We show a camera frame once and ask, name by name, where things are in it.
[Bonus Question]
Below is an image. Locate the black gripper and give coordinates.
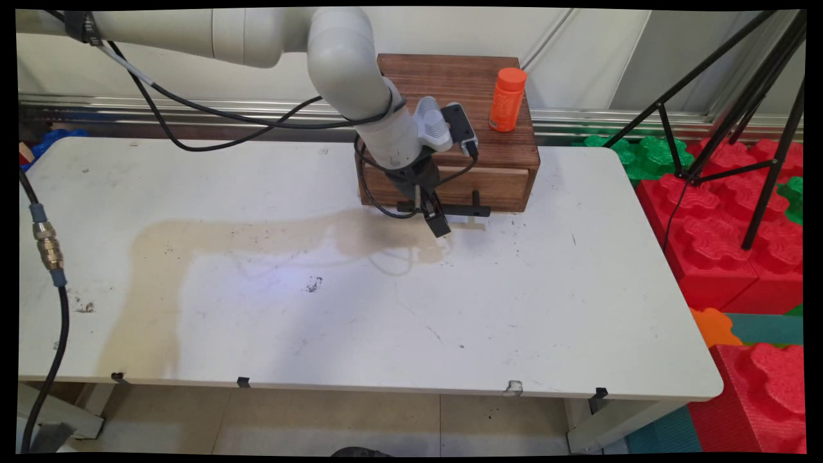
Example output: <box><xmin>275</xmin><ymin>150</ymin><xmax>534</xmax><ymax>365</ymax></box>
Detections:
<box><xmin>384</xmin><ymin>153</ymin><xmax>452</xmax><ymax>239</ymax></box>

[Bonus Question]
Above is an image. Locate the wooden drawer with black handle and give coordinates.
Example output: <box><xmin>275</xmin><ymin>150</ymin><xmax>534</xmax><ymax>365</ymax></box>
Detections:
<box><xmin>365</xmin><ymin>162</ymin><xmax>530</xmax><ymax>218</ymax></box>

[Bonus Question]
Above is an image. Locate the orange plastic bottle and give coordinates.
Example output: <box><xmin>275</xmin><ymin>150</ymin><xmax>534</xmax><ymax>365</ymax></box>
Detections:
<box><xmin>489</xmin><ymin>68</ymin><xmax>529</xmax><ymax>133</ymax></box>

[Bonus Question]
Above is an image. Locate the dark wooden drawer cabinet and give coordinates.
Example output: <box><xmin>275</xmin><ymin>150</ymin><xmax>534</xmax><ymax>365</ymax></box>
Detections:
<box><xmin>356</xmin><ymin>53</ymin><xmax>541</xmax><ymax>213</ymax></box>

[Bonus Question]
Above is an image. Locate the large red foam block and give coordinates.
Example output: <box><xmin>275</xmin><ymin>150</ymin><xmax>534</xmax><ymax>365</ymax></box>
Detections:
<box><xmin>635</xmin><ymin>138</ymin><xmax>804</xmax><ymax>316</ymax></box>

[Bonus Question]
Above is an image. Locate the orange foam piece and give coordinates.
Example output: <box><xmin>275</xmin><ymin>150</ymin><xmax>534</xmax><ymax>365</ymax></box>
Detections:
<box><xmin>690</xmin><ymin>307</ymin><xmax>743</xmax><ymax>349</ymax></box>

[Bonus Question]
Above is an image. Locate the black tripod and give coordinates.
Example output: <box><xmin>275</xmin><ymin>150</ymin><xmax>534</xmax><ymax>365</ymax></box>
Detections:
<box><xmin>601</xmin><ymin>10</ymin><xmax>808</xmax><ymax>251</ymax></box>

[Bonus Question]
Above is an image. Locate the teal foam mat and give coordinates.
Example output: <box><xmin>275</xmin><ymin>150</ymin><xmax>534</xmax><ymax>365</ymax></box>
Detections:
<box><xmin>727</xmin><ymin>313</ymin><xmax>804</xmax><ymax>348</ymax></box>

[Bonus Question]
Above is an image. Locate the small green foam block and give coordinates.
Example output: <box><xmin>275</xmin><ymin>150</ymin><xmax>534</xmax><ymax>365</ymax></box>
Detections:
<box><xmin>777</xmin><ymin>177</ymin><xmax>804</xmax><ymax>226</ymax></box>

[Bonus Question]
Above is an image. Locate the blue foam block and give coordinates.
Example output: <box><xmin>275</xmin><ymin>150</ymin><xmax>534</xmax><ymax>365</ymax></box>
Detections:
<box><xmin>19</xmin><ymin>129</ymin><xmax>89</xmax><ymax>173</ymax></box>

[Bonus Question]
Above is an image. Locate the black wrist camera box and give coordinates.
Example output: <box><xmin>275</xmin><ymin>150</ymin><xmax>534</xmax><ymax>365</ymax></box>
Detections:
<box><xmin>440</xmin><ymin>102</ymin><xmax>480</xmax><ymax>161</ymax></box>

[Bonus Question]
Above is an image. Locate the grey ribbed camera mount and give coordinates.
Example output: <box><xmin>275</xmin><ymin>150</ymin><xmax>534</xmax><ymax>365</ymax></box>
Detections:
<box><xmin>413</xmin><ymin>96</ymin><xmax>455</xmax><ymax>154</ymax></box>

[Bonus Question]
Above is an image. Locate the black cable with grey sleeve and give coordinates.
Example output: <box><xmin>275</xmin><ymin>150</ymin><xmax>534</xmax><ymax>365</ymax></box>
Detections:
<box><xmin>45</xmin><ymin>10</ymin><xmax>425</xmax><ymax>220</ymax></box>

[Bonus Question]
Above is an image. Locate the thin black camera cable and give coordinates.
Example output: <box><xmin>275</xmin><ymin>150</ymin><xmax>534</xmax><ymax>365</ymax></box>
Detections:
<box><xmin>106</xmin><ymin>40</ymin><xmax>480</xmax><ymax>191</ymax></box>

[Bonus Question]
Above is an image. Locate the white table leg frame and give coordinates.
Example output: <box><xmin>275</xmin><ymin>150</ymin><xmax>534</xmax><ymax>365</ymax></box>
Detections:
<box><xmin>18</xmin><ymin>381</ymin><xmax>118</xmax><ymax>441</ymax></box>
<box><xmin>566</xmin><ymin>397</ymin><xmax>689</xmax><ymax>455</ymax></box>

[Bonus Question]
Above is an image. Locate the aluminium wall rail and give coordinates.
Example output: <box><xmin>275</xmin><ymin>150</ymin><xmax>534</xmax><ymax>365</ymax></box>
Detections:
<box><xmin>18</xmin><ymin>94</ymin><xmax>804</xmax><ymax>143</ymax></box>

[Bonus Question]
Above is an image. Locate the thick cable with brass connector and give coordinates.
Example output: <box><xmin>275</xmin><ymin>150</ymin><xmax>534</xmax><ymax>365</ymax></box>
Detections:
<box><xmin>18</xmin><ymin>167</ymin><xmax>71</xmax><ymax>455</ymax></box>

